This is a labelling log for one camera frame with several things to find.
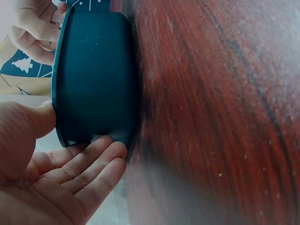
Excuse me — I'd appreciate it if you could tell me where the person's left hand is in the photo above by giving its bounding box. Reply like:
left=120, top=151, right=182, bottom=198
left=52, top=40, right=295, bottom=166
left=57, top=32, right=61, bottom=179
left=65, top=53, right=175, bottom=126
left=0, top=100, right=129, bottom=225

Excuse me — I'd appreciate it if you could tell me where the person's right hand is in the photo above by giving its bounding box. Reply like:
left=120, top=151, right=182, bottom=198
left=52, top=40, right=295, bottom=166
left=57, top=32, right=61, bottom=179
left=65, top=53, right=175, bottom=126
left=7, top=0, right=69, bottom=65

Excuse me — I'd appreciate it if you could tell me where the dark teal bowl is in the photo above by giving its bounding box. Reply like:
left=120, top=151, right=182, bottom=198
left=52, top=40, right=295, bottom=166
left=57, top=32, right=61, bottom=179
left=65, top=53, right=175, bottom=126
left=51, top=6, right=142, bottom=148

